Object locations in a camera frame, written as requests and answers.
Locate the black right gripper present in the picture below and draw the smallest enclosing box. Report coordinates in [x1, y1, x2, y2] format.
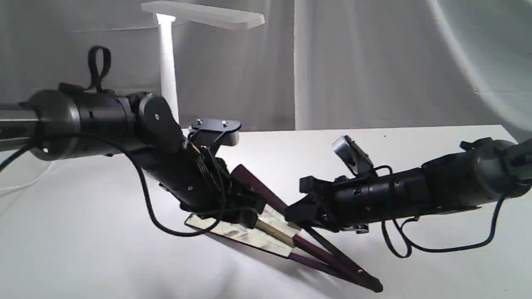
[284, 170, 424, 233]

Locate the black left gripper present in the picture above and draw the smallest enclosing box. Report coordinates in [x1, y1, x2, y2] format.
[137, 93, 266, 229]

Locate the painted folding paper fan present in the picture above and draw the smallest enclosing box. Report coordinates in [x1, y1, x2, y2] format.
[210, 165, 384, 293]

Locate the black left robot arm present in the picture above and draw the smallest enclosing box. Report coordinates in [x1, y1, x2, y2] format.
[1, 86, 266, 228]

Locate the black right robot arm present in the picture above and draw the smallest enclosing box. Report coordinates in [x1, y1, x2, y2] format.
[284, 135, 531, 232]

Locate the white desk lamp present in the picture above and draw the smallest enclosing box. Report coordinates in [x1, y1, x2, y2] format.
[140, 0, 265, 125]

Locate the grey backdrop curtain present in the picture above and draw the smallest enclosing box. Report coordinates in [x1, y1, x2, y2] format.
[1, 0, 531, 141]

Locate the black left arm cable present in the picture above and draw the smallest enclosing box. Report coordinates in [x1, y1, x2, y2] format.
[0, 46, 258, 237]

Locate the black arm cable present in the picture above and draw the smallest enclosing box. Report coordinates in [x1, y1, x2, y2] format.
[374, 165, 512, 259]
[0, 46, 258, 237]

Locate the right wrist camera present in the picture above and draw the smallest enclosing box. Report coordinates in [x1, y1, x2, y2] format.
[331, 135, 374, 177]

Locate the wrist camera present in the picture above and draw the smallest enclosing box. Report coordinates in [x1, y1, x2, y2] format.
[331, 135, 374, 177]
[187, 118, 242, 153]

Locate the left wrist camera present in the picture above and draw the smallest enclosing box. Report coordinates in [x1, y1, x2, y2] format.
[187, 118, 242, 153]

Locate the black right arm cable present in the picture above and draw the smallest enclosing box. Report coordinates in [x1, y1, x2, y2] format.
[374, 165, 512, 259]

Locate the white power cable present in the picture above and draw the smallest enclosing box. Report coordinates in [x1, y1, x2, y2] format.
[0, 160, 54, 192]

